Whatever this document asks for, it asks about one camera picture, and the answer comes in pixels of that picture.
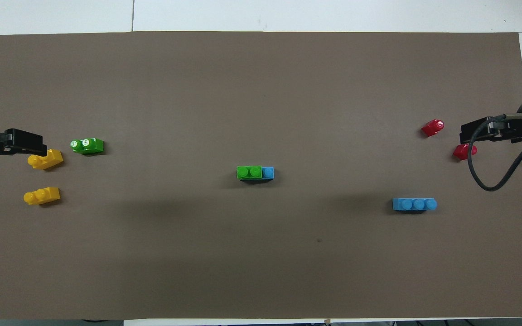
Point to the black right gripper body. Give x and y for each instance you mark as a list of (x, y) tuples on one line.
[(510, 129)]

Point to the blue three-stud block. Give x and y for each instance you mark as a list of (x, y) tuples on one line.
[(413, 204), (268, 173)]

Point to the plain green two-stud block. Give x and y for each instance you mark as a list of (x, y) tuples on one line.
[(248, 172)]

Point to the red single-stud block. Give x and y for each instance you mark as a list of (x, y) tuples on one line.
[(433, 127), (462, 152)]

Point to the yellow two-stud block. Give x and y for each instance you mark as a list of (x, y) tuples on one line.
[(48, 160), (43, 195)]

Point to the green block with white stickers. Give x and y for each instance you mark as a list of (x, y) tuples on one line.
[(89, 146)]

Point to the brown table mat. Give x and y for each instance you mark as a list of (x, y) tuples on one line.
[(261, 253)]

